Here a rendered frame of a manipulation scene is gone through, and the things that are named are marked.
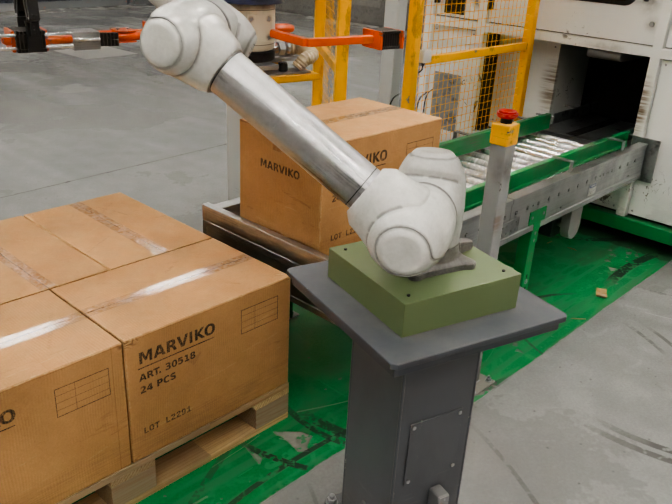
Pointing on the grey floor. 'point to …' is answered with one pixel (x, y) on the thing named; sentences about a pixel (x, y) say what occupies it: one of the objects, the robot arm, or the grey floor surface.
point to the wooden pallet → (245, 422)
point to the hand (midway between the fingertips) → (29, 37)
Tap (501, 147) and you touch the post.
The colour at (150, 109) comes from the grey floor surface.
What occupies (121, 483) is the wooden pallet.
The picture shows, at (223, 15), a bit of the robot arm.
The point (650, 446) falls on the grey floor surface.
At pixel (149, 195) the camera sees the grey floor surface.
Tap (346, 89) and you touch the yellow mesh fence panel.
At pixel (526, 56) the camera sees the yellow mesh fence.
